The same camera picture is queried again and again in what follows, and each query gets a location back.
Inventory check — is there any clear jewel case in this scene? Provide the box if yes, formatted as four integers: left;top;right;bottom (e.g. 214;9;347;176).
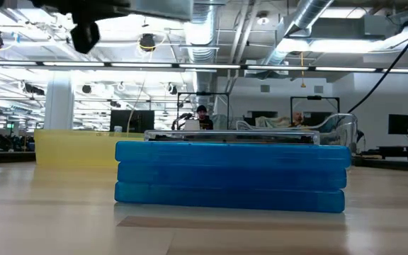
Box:
143;129;321;145
129;0;195;21

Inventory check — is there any blue plastic disc case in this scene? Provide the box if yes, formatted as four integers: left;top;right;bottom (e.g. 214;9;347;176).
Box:
114;181;346;214
114;140;352;169
117;161;348;191

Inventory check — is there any clear plastic bin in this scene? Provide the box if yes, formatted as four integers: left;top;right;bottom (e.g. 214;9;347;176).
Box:
235;113;360;159

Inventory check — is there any white round pillar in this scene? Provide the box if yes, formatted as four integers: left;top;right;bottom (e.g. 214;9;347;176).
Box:
43;72;75;130

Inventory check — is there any long ceiling light strip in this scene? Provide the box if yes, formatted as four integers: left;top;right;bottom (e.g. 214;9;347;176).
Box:
0;59;408;74

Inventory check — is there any yellow translucent plastic bin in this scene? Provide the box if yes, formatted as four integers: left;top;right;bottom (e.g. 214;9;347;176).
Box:
33;128;147;168

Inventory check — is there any person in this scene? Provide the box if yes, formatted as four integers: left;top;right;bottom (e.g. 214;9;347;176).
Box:
195;104;215;131
290;111;306;128

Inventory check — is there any crumpled plastic sheet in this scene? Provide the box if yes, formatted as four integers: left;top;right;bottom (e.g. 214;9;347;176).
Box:
255;115;292;128

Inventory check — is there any black bench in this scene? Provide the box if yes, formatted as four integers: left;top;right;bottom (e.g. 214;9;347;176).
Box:
361;144;408;162

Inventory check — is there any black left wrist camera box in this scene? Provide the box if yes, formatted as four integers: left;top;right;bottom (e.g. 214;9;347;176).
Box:
69;13;101;55

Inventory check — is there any silver spiral air duct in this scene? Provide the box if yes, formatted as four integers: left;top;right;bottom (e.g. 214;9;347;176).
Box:
260;0;334;68
178;0;221;94

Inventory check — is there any black rig frame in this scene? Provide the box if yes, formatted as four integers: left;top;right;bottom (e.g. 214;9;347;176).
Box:
290;94;341;115
176;91;230;131

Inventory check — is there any yellow hanging cord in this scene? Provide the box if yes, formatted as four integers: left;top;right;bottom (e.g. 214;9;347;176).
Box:
298;52;307;89

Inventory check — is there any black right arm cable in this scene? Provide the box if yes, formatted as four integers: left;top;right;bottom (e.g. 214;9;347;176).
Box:
346;6;408;115

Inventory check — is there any small black wall monitor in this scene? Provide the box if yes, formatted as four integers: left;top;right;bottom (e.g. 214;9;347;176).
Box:
387;113;408;135

